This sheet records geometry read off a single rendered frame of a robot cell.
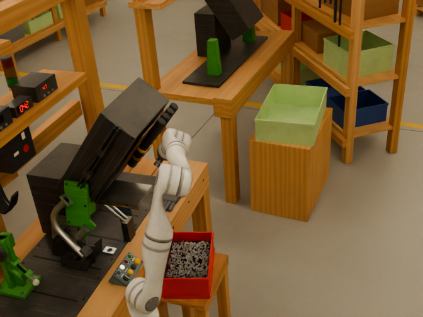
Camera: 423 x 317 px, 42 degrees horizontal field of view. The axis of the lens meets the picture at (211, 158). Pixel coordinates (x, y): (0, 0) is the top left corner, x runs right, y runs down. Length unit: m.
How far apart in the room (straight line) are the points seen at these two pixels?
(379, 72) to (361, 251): 1.55
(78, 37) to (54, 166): 0.74
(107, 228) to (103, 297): 0.47
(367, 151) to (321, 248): 1.38
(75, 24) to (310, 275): 2.11
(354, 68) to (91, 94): 2.15
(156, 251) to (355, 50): 2.93
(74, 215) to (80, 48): 0.96
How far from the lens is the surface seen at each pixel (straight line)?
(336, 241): 3.96
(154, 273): 1.79
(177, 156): 1.81
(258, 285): 3.61
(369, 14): 4.45
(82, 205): 2.44
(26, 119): 2.42
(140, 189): 2.54
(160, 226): 1.72
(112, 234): 2.68
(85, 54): 3.01
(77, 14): 2.95
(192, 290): 2.40
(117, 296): 2.37
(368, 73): 4.64
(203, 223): 3.26
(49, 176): 2.56
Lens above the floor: 2.54
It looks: 31 degrees down
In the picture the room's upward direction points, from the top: 4 degrees counter-clockwise
